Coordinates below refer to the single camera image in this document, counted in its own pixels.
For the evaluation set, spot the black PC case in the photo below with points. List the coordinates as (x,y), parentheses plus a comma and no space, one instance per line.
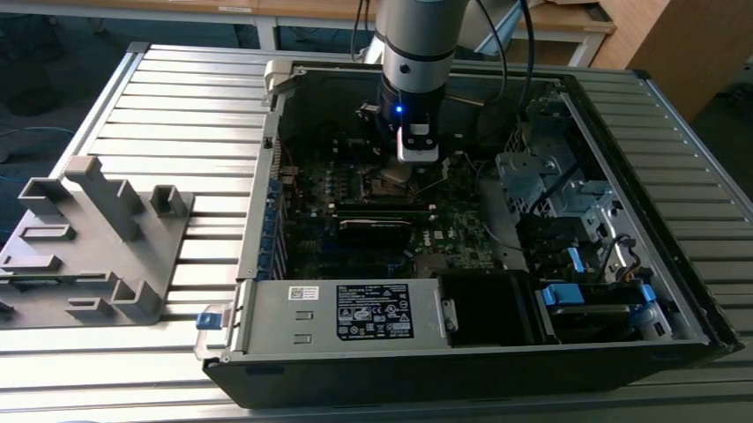
(412,379)

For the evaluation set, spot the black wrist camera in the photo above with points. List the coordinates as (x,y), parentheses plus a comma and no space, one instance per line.
(366,115)

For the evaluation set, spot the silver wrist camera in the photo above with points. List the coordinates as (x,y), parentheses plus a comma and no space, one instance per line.
(418,150)

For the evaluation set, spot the wooden cabinet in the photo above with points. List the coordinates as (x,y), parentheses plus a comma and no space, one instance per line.
(676,44)

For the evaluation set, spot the grey parts rack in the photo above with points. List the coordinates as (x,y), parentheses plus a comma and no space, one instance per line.
(106,247)

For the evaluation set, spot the blue disk carrier clip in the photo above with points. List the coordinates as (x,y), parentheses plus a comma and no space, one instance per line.
(577,260)

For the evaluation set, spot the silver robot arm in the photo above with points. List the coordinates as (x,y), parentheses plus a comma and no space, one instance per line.
(412,44)

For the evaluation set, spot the CPU socket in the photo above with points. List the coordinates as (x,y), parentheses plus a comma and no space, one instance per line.
(368,194)

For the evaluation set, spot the metal drive cage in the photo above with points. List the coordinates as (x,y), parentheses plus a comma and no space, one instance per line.
(524,169)

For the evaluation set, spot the silver CPU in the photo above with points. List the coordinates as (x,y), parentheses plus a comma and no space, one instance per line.
(397,174)

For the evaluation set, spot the silver power supply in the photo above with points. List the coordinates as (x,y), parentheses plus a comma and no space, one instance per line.
(277,317)

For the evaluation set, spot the hard disk in blue carrier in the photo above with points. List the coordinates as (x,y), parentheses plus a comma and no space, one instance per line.
(561,294)

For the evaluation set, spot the black RAM slot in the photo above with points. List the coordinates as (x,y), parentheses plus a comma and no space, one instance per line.
(382,205)

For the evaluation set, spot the black graphics card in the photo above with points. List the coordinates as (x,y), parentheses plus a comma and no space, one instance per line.
(373,242)

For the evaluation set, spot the beige case latch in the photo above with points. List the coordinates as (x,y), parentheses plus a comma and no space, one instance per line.
(276,70)

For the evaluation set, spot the green motherboard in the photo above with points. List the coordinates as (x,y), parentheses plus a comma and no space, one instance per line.
(465,229)

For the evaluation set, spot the brown chipset heatsink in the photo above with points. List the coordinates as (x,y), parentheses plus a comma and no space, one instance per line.
(429,263)

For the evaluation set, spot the wooden desk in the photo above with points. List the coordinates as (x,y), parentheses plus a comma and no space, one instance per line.
(147,5)
(580,24)

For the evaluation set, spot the blue case latch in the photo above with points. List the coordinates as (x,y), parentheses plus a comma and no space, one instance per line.
(209,320)

